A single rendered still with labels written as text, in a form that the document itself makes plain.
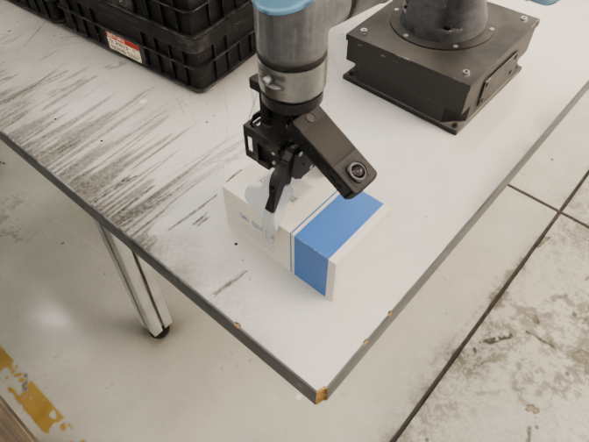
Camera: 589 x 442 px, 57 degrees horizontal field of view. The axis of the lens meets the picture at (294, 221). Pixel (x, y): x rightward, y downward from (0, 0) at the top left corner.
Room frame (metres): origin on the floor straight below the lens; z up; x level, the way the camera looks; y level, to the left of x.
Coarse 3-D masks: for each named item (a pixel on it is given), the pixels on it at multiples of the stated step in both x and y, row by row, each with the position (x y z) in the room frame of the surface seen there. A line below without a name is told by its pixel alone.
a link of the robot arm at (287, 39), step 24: (264, 0) 0.47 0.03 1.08; (288, 0) 0.46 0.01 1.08; (312, 0) 0.46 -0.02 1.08; (336, 0) 0.49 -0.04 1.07; (264, 24) 0.47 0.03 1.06; (288, 24) 0.46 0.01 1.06; (312, 24) 0.47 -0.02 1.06; (336, 24) 0.50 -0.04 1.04; (264, 48) 0.47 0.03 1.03; (288, 48) 0.46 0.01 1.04; (312, 48) 0.47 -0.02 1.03; (288, 72) 0.46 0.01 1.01
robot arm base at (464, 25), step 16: (416, 0) 0.87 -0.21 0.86; (432, 0) 0.85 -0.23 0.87; (448, 0) 0.84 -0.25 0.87; (464, 0) 0.84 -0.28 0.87; (480, 0) 0.86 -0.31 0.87; (416, 16) 0.86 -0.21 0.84; (432, 16) 0.84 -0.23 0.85; (448, 16) 0.84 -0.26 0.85; (464, 16) 0.83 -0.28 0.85; (480, 16) 0.85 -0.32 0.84; (416, 32) 0.85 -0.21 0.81; (432, 32) 0.83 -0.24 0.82; (448, 32) 0.82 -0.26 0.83; (464, 32) 0.83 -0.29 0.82; (480, 32) 0.85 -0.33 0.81
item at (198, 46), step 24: (72, 0) 1.00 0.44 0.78; (96, 0) 0.94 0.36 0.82; (72, 24) 1.02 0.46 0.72; (96, 24) 0.96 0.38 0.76; (120, 24) 0.92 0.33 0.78; (144, 24) 0.87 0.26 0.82; (240, 24) 0.90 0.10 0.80; (144, 48) 0.88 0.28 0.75; (168, 48) 0.85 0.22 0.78; (192, 48) 0.81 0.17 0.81; (216, 48) 0.86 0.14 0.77; (240, 48) 0.90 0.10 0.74; (168, 72) 0.86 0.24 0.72; (192, 72) 0.82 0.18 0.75; (216, 72) 0.85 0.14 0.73
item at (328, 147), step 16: (320, 112) 0.49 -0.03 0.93; (288, 128) 0.47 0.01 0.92; (304, 128) 0.46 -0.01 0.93; (320, 128) 0.47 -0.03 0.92; (336, 128) 0.48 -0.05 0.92; (304, 144) 0.45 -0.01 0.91; (320, 144) 0.45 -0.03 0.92; (336, 144) 0.46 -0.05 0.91; (352, 144) 0.46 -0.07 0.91; (320, 160) 0.44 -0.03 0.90; (336, 160) 0.44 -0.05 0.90; (352, 160) 0.44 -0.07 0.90; (336, 176) 0.42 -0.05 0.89; (352, 176) 0.42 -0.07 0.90; (368, 176) 0.43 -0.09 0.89; (352, 192) 0.41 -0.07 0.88
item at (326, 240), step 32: (224, 192) 0.50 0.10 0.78; (320, 192) 0.49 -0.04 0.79; (256, 224) 0.46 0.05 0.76; (288, 224) 0.44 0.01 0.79; (320, 224) 0.44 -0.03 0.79; (352, 224) 0.44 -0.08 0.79; (384, 224) 0.46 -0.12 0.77; (288, 256) 0.42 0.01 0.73; (320, 256) 0.39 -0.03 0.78; (352, 256) 0.40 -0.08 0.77; (320, 288) 0.39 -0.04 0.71
